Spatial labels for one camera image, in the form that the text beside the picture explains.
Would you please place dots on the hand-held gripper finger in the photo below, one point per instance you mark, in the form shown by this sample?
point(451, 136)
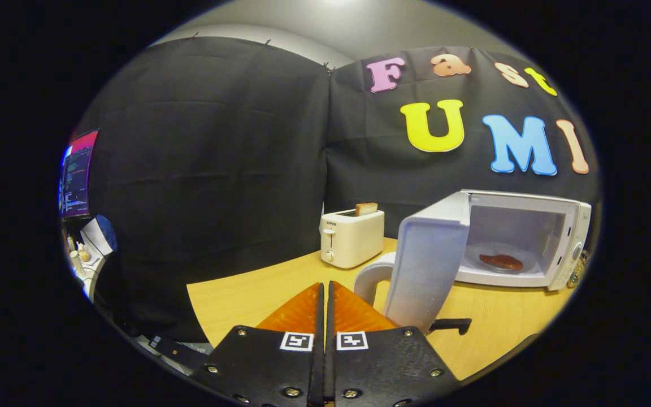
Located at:
point(317, 362)
point(330, 367)

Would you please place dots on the white toaster oven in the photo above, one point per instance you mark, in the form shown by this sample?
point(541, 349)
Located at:
point(427, 265)

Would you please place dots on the reddish brown meat piece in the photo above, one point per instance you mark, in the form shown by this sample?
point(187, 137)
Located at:
point(500, 262)

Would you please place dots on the cream toaster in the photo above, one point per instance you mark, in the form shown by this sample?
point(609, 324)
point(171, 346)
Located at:
point(356, 237)

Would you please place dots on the toast slice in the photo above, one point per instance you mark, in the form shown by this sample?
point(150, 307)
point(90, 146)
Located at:
point(366, 209)

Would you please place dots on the blue and white bag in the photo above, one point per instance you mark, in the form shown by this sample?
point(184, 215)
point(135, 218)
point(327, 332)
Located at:
point(99, 234)

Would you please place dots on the computer monitor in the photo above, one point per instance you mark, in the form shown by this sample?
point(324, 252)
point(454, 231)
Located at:
point(77, 175)

